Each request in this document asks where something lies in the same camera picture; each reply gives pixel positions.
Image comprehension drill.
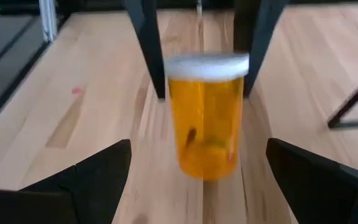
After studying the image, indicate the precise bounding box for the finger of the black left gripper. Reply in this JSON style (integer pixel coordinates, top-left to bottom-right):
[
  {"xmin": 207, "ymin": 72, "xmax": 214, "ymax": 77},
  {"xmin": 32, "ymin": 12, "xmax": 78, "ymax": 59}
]
[
  {"xmin": 123, "ymin": 0, "xmax": 167, "ymax": 100},
  {"xmin": 233, "ymin": 0, "xmax": 289, "ymax": 98}
]

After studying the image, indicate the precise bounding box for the black table end rail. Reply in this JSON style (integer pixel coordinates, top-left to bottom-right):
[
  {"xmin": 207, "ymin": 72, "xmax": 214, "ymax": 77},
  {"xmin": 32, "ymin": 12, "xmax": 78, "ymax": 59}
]
[{"xmin": 57, "ymin": 0, "xmax": 358, "ymax": 12}]

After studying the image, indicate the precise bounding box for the wood shelf black metal frame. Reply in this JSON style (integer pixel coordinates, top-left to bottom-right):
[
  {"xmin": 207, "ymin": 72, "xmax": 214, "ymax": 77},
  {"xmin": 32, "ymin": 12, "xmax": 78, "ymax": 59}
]
[{"xmin": 327, "ymin": 68, "xmax": 358, "ymax": 130}]

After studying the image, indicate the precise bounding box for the silver aluminium extrusion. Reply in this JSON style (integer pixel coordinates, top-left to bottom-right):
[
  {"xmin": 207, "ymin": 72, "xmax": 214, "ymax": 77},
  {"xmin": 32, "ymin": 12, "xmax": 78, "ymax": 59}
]
[{"xmin": 38, "ymin": 0, "xmax": 58, "ymax": 44}]

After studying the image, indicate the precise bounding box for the orange medicine bottle white lid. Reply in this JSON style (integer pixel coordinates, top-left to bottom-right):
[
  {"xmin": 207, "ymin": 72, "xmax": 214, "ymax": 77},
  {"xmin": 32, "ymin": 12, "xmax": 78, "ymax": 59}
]
[{"xmin": 164, "ymin": 52, "xmax": 250, "ymax": 182}]

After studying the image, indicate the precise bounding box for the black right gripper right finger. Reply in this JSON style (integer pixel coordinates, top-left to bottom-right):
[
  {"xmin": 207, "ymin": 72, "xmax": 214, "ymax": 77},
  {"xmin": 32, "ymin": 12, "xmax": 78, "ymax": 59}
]
[{"xmin": 265, "ymin": 138, "xmax": 358, "ymax": 224}]

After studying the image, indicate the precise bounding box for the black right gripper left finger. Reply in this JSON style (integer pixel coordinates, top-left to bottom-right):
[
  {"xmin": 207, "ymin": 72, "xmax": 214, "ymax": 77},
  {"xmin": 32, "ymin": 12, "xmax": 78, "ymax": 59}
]
[{"xmin": 20, "ymin": 139, "xmax": 132, "ymax": 224}]

